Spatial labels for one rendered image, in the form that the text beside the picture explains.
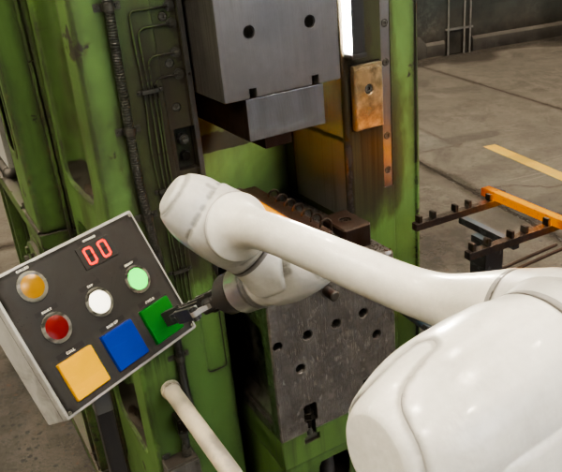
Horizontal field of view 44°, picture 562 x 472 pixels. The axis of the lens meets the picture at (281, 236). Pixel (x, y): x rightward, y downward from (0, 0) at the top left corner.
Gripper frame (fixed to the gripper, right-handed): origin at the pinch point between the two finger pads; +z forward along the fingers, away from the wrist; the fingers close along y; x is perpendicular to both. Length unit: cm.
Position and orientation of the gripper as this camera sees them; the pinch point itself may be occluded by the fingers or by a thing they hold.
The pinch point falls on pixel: (176, 315)
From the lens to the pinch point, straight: 138.5
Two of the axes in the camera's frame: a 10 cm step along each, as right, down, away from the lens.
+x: -4.8, -8.7, -0.8
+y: 5.8, -3.9, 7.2
